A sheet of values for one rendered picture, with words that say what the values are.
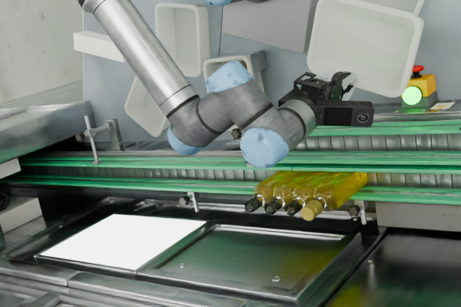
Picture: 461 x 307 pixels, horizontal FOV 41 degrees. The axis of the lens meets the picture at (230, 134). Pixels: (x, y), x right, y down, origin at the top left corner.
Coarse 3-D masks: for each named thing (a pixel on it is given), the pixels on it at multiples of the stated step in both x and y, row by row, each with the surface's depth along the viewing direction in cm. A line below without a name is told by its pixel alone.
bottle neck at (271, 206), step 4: (272, 200) 150; (276, 200) 149; (280, 200) 150; (268, 204) 148; (272, 204) 148; (276, 204) 148; (280, 204) 149; (284, 204) 151; (264, 208) 149; (268, 208) 149; (272, 208) 147; (276, 208) 148; (280, 208) 150; (268, 212) 148; (272, 212) 148
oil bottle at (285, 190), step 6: (294, 174) 162; (300, 174) 161; (306, 174) 160; (312, 174) 160; (288, 180) 158; (294, 180) 157; (300, 180) 156; (276, 186) 155; (282, 186) 154; (288, 186) 153; (294, 186) 153; (276, 192) 152; (282, 192) 151; (288, 192) 151; (282, 198) 151; (288, 198) 151
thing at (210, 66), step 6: (210, 60) 183; (216, 60) 182; (222, 60) 180; (228, 60) 179; (240, 60) 186; (246, 60) 176; (204, 66) 185; (210, 66) 186; (216, 66) 189; (204, 72) 185; (210, 72) 187; (252, 72) 177; (204, 78) 186; (234, 126) 186
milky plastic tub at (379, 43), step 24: (336, 0) 125; (336, 24) 134; (360, 24) 131; (384, 24) 128; (408, 24) 125; (312, 48) 131; (336, 48) 136; (360, 48) 132; (384, 48) 129; (408, 48) 126; (312, 72) 132; (360, 72) 132; (384, 72) 131; (408, 72) 120
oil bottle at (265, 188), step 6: (276, 174) 164; (282, 174) 163; (288, 174) 162; (264, 180) 161; (270, 180) 160; (276, 180) 159; (282, 180) 159; (258, 186) 157; (264, 186) 156; (270, 186) 155; (258, 192) 155; (264, 192) 154; (270, 192) 154; (264, 198) 154; (270, 198) 154; (264, 204) 155
